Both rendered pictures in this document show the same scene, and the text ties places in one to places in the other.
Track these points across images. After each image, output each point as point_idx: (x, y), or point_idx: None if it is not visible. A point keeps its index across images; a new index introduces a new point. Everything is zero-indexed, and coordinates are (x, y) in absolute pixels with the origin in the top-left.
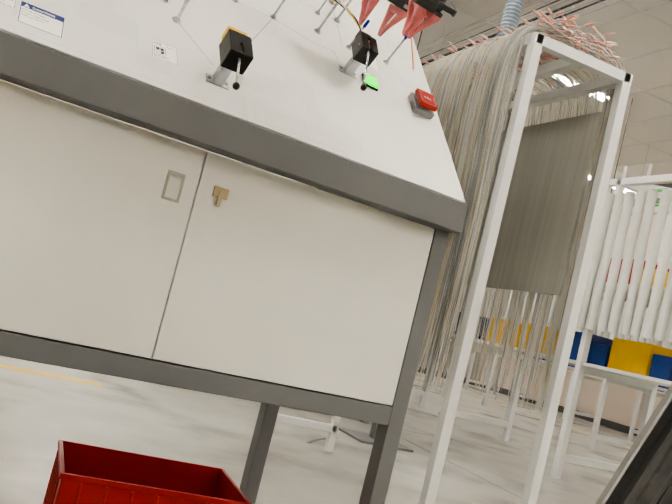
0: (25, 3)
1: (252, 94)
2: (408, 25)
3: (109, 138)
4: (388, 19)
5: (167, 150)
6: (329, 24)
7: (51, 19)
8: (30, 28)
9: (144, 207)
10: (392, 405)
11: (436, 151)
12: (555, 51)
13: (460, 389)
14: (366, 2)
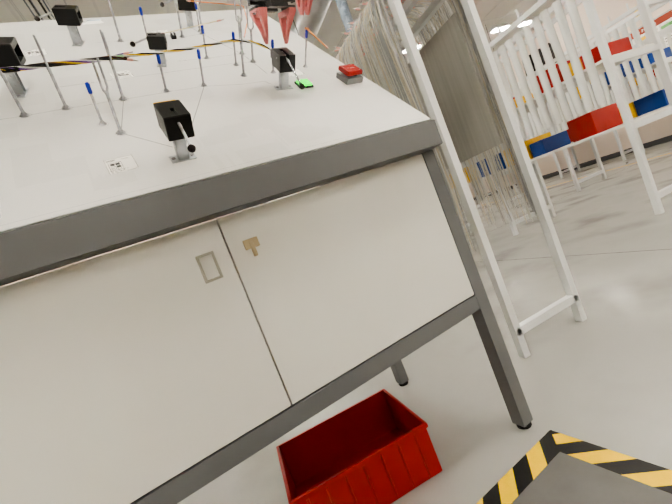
0: None
1: (220, 148)
2: (300, 1)
3: (122, 270)
4: (284, 26)
5: (182, 242)
6: (249, 66)
7: None
8: None
9: (198, 301)
10: (474, 293)
11: (383, 99)
12: None
13: (488, 241)
14: (259, 23)
